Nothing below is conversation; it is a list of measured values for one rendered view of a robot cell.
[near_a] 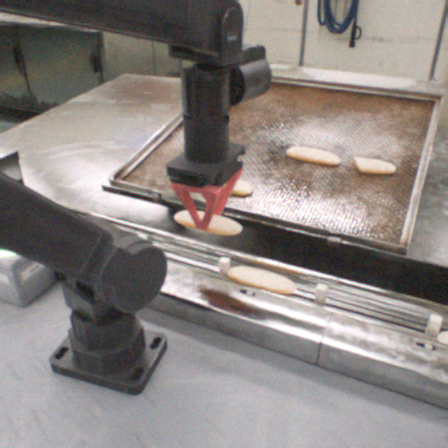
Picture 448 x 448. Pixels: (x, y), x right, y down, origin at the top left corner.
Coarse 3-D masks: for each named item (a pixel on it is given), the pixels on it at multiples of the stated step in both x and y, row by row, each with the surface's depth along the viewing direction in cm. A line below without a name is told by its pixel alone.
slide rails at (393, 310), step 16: (160, 240) 73; (192, 256) 69; (208, 256) 69; (208, 272) 66; (272, 272) 66; (304, 288) 63; (320, 304) 60; (352, 304) 60; (368, 304) 60; (384, 304) 60; (368, 320) 57; (416, 320) 57; (432, 336) 55
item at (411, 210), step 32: (320, 96) 102; (352, 96) 101; (384, 96) 100; (416, 96) 98; (288, 128) 92; (320, 128) 91; (352, 128) 90; (384, 128) 89; (416, 128) 88; (128, 160) 85; (256, 160) 84; (288, 160) 83; (352, 160) 81; (416, 160) 80; (192, 192) 78; (288, 192) 76; (320, 192) 75; (416, 192) 73; (288, 224) 69; (384, 224) 68
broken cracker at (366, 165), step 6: (354, 162) 80; (360, 162) 79; (366, 162) 79; (372, 162) 79; (378, 162) 78; (384, 162) 79; (360, 168) 78; (366, 168) 78; (372, 168) 78; (378, 168) 77; (384, 168) 77; (390, 168) 77
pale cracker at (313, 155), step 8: (288, 152) 84; (296, 152) 83; (304, 152) 83; (312, 152) 82; (320, 152) 82; (328, 152) 82; (304, 160) 82; (312, 160) 81; (320, 160) 81; (328, 160) 81; (336, 160) 81
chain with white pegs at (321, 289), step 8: (192, 264) 69; (224, 264) 64; (224, 272) 65; (320, 288) 59; (304, 296) 63; (320, 296) 60; (328, 304) 61; (360, 312) 60; (384, 320) 59; (432, 320) 54; (440, 320) 54; (408, 328) 57; (432, 328) 55
